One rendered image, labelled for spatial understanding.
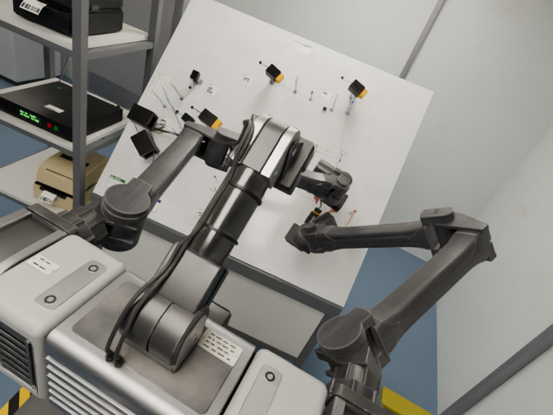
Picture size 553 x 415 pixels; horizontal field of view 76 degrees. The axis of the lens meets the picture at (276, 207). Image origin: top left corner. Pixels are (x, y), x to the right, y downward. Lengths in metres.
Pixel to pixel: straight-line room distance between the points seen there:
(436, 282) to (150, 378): 0.50
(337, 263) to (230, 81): 0.93
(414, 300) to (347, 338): 0.15
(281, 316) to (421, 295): 1.10
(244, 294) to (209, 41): 1.16
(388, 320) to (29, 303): 0.50
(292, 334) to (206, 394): 1.37
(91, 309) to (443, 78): 3.10
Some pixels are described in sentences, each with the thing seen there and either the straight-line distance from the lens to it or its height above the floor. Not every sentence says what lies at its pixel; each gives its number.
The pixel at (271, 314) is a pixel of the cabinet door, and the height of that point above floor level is 0.61.
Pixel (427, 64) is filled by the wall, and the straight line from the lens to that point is 3.28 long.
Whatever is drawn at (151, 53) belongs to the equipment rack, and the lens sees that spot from 1.84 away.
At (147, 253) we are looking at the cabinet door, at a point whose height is 0.63.
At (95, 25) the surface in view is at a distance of 1.62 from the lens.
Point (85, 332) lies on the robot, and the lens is 0.45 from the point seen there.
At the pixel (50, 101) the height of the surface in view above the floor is 1.13.
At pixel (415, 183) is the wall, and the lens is 3.52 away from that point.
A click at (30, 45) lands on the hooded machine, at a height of 0.42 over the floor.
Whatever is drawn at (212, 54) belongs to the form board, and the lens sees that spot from 1.75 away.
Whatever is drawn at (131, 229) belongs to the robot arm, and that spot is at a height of 1.46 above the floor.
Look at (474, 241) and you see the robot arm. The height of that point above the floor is 1.60.
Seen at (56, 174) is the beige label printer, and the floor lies 0.82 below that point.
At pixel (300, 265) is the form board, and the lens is 1.50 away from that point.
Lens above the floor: 1.90
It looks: 33 degrees down
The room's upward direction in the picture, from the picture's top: 22 degrees clockwise
